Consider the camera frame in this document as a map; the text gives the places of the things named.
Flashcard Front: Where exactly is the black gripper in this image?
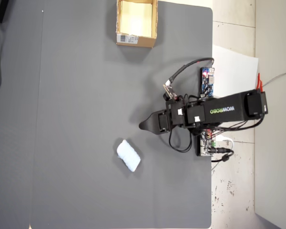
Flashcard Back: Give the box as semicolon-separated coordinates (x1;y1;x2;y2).
138;96;189;134

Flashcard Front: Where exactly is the black looped motor cable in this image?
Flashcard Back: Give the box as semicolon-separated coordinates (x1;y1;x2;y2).
168;127;193;153

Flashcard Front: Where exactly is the white usb cable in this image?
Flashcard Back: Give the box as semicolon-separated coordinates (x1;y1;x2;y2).
215;135;235;147

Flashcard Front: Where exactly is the brown cardboard box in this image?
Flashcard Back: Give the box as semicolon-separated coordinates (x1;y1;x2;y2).
116;0;158;48

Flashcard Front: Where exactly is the black power cable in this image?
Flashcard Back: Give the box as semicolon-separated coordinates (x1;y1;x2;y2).
211;147;235;163

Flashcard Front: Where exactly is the white cloth block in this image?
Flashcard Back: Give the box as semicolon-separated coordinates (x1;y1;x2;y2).
116;139;142;173

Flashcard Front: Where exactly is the blue circuit board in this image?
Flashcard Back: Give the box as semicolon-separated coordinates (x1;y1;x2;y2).
199;67;216;98

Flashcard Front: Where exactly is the dark grey table mat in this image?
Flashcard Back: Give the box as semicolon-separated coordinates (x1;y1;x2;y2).
29;0;214;229

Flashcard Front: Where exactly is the controller board on base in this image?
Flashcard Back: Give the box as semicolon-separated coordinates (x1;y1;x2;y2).
196;130;218;157

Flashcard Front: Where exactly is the small wrist camera board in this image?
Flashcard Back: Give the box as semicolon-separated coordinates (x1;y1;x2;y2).
162;81;180;101

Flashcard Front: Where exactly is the white paper sheet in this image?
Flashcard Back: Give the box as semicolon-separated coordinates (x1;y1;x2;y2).
212;44;259;99

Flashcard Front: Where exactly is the black camera cable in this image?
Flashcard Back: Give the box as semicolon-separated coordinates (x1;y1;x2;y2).
168;57;215;84

